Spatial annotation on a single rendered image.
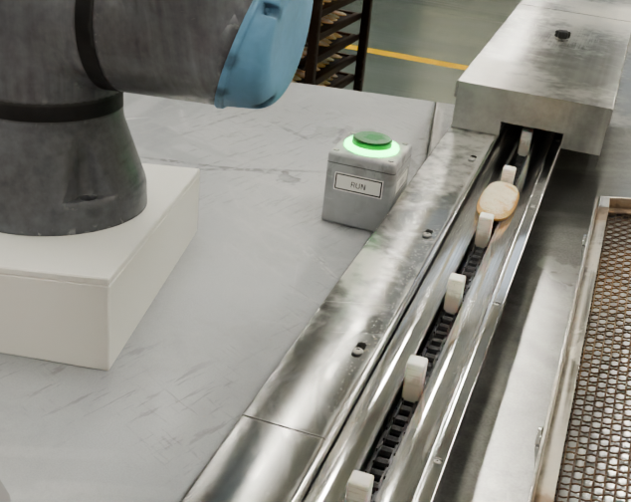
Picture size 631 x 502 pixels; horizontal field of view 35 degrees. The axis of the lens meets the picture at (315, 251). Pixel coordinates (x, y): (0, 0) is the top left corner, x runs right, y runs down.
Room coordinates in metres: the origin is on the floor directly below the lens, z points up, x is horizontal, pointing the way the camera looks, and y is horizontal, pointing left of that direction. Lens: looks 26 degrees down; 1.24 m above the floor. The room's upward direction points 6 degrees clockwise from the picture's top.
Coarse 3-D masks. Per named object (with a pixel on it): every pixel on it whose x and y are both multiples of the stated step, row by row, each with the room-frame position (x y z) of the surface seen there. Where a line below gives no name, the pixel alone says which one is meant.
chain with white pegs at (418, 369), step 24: (528, 144) 1.12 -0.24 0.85; (504, 168) 0.99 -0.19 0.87; (480, 216) 0.86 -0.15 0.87; (480, 240) 0.86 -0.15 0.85; (456, 288) 0.72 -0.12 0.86; (456, 312) 0.72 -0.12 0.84; (432, 336) 0.68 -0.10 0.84; (408, 360) 0.59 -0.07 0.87; (432, 360) 0.65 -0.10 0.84; (408, 384) 0.59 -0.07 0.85; (408, 408) 0.58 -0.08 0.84; (384, 432) 0.55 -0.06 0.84; (384, 456) 0.53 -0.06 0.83; (360, 480) 0.46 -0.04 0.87
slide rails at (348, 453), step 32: (512, 128) 1.19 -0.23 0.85; (480, 192) 0.97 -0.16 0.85; (512, 224) 0.89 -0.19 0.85; (448, 256) 0.81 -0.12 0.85; (480, 288) 0.75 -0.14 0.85; (416, 320) 0.69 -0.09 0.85; (480, 320) 0.70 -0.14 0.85; (416, 352) 0.64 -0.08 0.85; (448, 352) 0.64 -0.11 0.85; (384, 384) 0.59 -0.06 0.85; (448, 384) 0.60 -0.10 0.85; (352, 416) 0.55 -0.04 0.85; (384, 416) 0.55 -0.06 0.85; (416, 416) 0.55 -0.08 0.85; (352, 448) 0.51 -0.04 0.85; (416, 448) 0.52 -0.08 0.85; (320, 480) 0.48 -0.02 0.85; (384, 480) 0.48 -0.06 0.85; (416, 480) 0.49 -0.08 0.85
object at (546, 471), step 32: (608, 224) 0.82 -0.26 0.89; (608, 256) 0.76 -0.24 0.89; (576, 288) 0.67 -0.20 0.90; (576, 320) 0.64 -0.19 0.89; (608, 320) 0.64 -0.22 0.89; (576, 352) 0.59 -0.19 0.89; (608, 352) 0.60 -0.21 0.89; (576, 384) 0.55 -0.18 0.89; (608, 416) 0.51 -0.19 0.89; (544, 448) 0.48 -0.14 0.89; (576, 448) 0.48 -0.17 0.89; (608, 448) 0.48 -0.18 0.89; (544, 480) 0.45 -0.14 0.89; (576, 480) 0.45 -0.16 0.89
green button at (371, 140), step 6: (360, 132) 0.95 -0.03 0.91; (366, 132) 0.96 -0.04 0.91; (372, 132) 0.96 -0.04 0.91; (378, 132) 0.96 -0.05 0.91; (354, 138) 0.94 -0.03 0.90; (360, 138) 0.94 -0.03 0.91; (366, 138) 0.94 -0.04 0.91; (372, 138) 0.94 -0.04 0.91; (378, 138) 0.94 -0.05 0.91; (384, 138) 0.94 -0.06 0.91; (390, 138) 0.95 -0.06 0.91; (354, 144) 0.93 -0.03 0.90; (360, 144) 0.93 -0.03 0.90; (366, 144) 0.93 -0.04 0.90; (372, 144) 0.93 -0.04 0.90; (378, 144) 0.93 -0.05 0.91; (384, 144) 0.93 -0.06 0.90; (390, 144) 0.94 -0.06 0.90
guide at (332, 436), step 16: (496, 144) 1.11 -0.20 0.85; (480, 176) 1.02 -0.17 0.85; (448, 224) 0.85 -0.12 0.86; (432, 256) 0.78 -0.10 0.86; (416, 288) 0.73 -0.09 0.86; (400, 320) 0.68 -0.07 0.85; (384, 336) 0.64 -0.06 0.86; (384, 352) 0.63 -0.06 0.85; (368, 368) 0.59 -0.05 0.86; (352, 400) 0.55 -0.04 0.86; (336, 432) 0.52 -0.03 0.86; (320, 448) 0.49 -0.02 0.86; (320, 464) 0.49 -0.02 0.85; (304, 480) 0.46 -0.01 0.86; (304, 496) 0.46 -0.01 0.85
